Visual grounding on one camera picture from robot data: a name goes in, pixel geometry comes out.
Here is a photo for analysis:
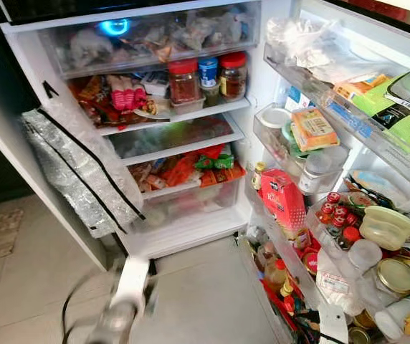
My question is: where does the orange food packet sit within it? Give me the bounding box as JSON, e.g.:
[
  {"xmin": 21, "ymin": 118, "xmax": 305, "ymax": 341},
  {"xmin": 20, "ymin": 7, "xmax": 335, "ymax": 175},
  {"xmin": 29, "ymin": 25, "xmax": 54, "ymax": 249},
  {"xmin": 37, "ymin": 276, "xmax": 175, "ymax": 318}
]
[{"xmin": 163, "ymin": 152, "xmax": 200, "ymax": 188}]

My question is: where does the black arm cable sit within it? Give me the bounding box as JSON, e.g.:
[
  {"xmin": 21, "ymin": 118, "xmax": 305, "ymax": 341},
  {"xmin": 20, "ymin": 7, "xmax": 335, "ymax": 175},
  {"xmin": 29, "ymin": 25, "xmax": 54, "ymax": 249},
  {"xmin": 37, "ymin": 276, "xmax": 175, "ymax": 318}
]
[
  {"xmin": 291, "ymin": 314, "xmax": 328, "ymax": 344},
  {"xmin": 60, "ymin": 269, "xmax": 120, "ymax": 343}
]

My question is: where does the tinted fridge tray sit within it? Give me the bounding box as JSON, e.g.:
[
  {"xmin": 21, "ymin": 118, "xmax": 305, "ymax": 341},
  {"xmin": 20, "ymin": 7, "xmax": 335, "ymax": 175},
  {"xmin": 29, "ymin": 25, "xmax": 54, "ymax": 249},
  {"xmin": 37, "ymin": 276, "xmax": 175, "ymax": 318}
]
[{"xmin": 108, "ymin": 113, "xmax": 247, "ymax": 166}]

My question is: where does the white edged fridge shelf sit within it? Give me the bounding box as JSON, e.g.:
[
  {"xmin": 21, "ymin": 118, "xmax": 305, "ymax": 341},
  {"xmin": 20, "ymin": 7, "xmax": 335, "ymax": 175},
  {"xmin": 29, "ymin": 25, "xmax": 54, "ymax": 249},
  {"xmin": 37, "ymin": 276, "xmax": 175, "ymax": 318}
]
[{"xmin": 96, "ymin": 97, "xmax": 252, "ymax": 137}]

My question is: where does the silver insulated bag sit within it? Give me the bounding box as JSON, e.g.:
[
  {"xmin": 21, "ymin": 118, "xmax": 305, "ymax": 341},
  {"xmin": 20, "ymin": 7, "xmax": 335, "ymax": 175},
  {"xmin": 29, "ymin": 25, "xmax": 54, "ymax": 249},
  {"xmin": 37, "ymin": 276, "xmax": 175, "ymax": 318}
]
[{"xmin": 22, "ymin": 106, "xmax": 146, "ymax": 239}]

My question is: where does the orange cheese packet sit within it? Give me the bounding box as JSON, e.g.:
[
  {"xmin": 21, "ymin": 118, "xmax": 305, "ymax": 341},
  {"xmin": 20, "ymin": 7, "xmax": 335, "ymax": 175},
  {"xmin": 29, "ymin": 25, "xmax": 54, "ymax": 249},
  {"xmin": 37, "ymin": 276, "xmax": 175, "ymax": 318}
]
[{"xmin": 291, "ymin": 107, "xmax": 339, "ymax": 152}]

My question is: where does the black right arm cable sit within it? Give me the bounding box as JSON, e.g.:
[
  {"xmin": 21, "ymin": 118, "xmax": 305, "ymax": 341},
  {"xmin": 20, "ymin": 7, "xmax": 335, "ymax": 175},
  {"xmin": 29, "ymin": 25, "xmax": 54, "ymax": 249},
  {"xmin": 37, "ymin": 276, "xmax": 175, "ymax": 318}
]
[{"xmin": 291, "ymin": 314, "xmax": 328, "ymax": 344}]

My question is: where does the clear plastic jar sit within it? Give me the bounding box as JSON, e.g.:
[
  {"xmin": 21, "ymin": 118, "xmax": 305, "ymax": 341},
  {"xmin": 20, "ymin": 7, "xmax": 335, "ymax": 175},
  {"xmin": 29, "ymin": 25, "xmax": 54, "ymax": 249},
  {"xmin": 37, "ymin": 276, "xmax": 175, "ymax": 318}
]
[{"xmin": 298, "ymin": 150, "xmax": 333, "ymax": 196}]

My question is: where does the clear crisper drawer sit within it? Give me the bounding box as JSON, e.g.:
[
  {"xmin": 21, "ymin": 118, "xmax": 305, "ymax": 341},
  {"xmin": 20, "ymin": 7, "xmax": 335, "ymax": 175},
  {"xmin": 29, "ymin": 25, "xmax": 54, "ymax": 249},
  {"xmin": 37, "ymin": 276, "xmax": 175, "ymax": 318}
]
[{"xmin": 130, "ymin": 176, "xmax": 250, "ymax": 231}]

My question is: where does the green food packet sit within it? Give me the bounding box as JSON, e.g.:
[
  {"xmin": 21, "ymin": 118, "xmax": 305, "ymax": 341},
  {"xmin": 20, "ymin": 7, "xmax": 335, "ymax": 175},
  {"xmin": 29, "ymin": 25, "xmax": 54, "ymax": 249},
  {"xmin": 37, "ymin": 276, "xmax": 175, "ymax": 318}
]
[{"xmin": 194, "ymin": 152, "xmax": 235, "ymax": 171}]

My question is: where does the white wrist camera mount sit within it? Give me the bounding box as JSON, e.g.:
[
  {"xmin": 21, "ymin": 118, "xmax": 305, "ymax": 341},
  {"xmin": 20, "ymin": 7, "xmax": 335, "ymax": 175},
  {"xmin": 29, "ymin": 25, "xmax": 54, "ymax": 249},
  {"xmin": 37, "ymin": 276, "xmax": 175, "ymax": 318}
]
[
  {"xmin": 112, "ymin": 257, "xmax": 154, "ymax": 320},
  {"xmin": 318, "ymin": 305, "xmax": 351, "ymax": 344}
]

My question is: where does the white refrigerator door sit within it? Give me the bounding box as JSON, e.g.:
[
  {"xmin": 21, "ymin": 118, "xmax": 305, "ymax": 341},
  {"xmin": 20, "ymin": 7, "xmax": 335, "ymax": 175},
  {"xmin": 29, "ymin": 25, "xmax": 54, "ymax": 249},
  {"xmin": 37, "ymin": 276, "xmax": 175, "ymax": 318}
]
[{"xmin": 244, "ymin": 0, "xmax": 410, "ymax": 344}]

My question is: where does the wide red lid jar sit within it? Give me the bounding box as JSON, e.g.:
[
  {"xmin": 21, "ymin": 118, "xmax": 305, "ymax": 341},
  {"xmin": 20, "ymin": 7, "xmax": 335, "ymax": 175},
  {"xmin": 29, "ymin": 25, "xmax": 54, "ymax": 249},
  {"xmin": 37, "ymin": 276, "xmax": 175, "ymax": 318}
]
[{"xmin": 167, "ymin": 59, "xmax": 201, "ymax": 107}]

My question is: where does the clear jar white lid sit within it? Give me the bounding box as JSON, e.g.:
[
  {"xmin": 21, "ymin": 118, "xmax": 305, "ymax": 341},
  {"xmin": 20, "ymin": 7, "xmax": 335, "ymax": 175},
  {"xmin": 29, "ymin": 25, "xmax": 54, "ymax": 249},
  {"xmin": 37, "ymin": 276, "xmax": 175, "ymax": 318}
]
[{"xmin": 348, "ymin": 239, "xmax": 383, "ymax": 274}]

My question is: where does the white refrigerator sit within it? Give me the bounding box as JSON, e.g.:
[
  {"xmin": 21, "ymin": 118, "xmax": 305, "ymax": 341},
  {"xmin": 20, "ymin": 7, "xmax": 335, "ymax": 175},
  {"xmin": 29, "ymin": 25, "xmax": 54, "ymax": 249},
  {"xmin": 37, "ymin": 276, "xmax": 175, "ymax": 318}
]
[{"xmin": 0, "ymin": 0, "xmax": 295, "ymax": 260}]

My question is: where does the crumpled clear plastic bag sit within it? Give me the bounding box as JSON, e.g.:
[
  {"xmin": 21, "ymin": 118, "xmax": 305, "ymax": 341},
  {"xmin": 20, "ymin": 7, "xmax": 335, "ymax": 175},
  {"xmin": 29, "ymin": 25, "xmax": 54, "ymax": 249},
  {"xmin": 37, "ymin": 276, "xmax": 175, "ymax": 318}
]
[{"xmin": 264, "ymin": 16, "xmax": 338, "ymax": 76}]

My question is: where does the white plastic cup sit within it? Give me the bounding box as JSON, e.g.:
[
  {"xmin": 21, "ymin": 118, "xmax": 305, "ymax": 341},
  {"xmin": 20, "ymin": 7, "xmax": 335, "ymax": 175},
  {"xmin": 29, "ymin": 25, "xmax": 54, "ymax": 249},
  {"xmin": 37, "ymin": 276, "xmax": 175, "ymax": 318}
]
[{"xmin": 259, "ymin": 107, "xmax": 292, "ymax": 131}]

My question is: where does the yellow cap bottle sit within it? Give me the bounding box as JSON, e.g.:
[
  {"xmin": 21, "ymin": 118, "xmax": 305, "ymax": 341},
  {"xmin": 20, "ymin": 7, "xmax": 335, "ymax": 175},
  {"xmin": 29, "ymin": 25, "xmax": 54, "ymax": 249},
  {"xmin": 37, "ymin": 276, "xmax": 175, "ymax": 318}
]
[{"xmin": 252, "ymin": 162, "xmax": 268, "ymax": 191}]

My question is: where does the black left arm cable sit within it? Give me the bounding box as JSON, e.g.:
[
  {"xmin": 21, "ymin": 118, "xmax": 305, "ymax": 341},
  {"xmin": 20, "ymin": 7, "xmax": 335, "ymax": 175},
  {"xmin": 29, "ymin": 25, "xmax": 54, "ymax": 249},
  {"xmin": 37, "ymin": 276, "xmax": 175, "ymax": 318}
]
[{"xmin": 60, "ymin": 269, "xmax": 120, "ymax": 343}]

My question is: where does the tall red lid jar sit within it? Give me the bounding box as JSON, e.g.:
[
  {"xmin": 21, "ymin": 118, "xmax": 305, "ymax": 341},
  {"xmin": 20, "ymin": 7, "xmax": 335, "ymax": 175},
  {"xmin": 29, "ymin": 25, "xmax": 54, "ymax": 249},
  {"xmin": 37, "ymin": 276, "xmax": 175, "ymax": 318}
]
[{"xmin": 219, "ymin": 51, "xmax": 249, "ymax": 101}]

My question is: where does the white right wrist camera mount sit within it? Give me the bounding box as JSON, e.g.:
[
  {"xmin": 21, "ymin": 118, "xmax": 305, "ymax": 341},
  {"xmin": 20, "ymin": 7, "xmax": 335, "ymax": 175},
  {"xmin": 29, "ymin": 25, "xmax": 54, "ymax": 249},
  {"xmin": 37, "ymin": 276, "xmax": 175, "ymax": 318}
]
[{"xmin": 318, "ymin": 305, "xmax": 351, "ymax": 344}]

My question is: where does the green lime box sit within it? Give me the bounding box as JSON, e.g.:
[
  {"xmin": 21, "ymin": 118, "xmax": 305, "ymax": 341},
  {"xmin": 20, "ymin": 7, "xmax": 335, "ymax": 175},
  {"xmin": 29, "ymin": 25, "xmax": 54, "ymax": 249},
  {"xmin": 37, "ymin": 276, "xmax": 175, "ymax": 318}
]
[{"xmin": 352, "ymin": 66, "xmax": 410, "ymax": 150}]

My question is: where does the pink snack packet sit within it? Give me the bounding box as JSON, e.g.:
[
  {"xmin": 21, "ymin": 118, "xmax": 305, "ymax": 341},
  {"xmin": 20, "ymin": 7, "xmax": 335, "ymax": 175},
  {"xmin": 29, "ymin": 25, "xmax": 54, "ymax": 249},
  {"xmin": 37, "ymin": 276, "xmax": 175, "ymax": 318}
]
[{"xmin": 108, "ymin": 75, "xmax": 148, "ymax": 113}]

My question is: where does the pale yellow plastic container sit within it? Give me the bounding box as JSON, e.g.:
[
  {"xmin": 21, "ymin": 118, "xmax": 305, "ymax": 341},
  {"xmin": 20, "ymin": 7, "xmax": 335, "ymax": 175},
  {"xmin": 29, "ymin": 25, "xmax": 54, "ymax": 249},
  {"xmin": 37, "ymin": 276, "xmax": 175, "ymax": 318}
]
[{"xmin": 359, "ymin": 206, "xmax": 410, "ymax": 251}]

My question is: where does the clear refrigerator drawer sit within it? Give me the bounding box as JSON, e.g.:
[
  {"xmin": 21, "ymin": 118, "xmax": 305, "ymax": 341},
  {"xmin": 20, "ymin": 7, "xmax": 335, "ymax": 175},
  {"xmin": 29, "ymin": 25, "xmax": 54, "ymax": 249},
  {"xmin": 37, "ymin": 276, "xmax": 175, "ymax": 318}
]
[{"xmin": 44, "ymin": 2, "xmax": 261, "ymax": 78}]

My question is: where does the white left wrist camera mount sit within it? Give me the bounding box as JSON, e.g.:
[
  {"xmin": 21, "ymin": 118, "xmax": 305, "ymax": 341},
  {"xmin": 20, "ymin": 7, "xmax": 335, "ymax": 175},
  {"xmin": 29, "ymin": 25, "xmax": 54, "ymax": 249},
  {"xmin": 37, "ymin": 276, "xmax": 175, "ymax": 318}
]
[{"xmin": 112, "ymin": 257, "xmax": 154, "ymax": 320}]

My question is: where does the white plastic bottle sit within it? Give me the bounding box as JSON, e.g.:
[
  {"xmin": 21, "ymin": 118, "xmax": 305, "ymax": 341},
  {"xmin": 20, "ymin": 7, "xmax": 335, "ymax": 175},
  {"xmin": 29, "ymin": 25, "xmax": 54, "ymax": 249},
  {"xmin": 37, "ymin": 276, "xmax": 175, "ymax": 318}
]
[{"xmin": 372, "ymin": 296, "xmax": 410, "ymax": 343}]

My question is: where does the red carton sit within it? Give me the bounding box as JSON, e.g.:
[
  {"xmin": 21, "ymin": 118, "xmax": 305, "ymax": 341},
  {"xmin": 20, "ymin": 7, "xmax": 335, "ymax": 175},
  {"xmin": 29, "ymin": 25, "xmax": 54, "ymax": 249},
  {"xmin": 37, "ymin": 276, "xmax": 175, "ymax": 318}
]
[{"xmin": 259, "ymin": 169, "xmax": 307, "ymax": 231}]

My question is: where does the gold lid jar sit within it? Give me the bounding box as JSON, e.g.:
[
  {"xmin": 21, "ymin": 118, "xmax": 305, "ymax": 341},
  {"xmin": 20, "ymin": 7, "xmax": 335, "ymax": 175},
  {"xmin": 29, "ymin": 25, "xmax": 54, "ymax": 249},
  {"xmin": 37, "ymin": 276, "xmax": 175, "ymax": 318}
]
[{"xmin": 375, "ymin": 257, "xmax": 410, "ymax": 297}]

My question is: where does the small blue lid jar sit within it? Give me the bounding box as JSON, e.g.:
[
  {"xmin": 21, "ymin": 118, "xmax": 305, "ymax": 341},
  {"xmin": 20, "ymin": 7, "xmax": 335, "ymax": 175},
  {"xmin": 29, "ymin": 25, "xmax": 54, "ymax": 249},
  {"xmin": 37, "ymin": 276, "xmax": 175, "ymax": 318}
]
[{"xmin": 197, "ymin": 57, "xmax": 219, "ymax": 91}]

